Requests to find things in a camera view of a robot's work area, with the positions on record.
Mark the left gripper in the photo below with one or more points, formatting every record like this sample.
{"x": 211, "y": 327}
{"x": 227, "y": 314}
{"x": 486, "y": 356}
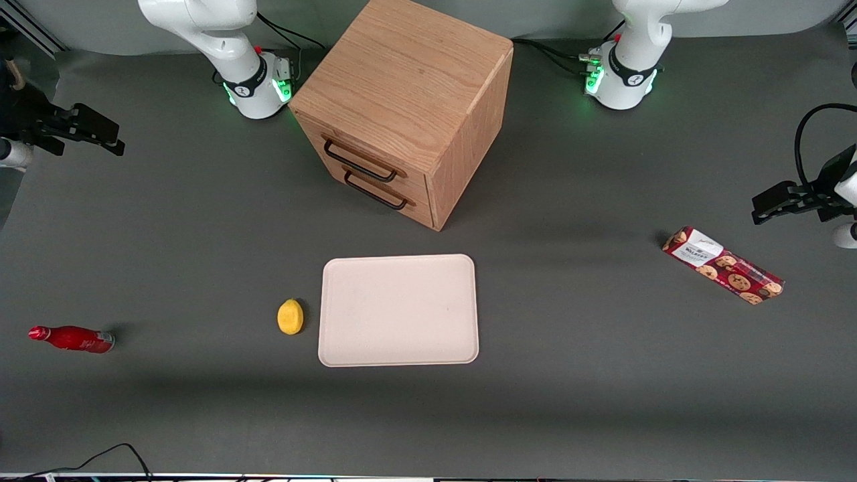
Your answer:
{"x": 825, "y": 188}

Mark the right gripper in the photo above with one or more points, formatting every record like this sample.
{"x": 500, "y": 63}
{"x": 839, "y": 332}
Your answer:
{"x": 25, "y": 114}

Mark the wooden drawer front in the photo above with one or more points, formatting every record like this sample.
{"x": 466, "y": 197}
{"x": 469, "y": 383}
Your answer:
{"x": 418, "y": 207}
{"x": 415, "y": 184}

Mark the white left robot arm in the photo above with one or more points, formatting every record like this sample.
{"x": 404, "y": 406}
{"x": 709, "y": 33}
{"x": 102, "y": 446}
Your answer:
{"x": 633, "y": 47}

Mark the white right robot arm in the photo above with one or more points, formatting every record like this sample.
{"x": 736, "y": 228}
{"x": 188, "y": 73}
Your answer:
{"x": 231, "y": 40}

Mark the oak wooden drawer cabinet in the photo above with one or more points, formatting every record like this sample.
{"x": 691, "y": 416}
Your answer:
{"x": 408, "y": 67}

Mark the red cookie box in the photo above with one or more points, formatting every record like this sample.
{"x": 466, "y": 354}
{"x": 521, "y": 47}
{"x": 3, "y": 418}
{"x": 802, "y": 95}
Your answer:
{"x": 723, "y": 265}

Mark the red bottle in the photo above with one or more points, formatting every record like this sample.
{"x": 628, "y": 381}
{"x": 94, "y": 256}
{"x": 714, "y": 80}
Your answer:
{"x": 73, "y": 339}

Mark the yellow lemon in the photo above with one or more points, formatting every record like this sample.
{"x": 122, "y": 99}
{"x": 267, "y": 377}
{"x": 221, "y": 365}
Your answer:
{"x": 290, "y": 316}

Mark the beige rectangular tray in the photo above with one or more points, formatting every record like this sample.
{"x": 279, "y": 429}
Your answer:
{"x": 398, "y": 310}

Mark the aluminium frame profile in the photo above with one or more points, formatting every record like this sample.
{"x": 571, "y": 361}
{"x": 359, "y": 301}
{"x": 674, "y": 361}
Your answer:
{"x": 30, "y": 30}

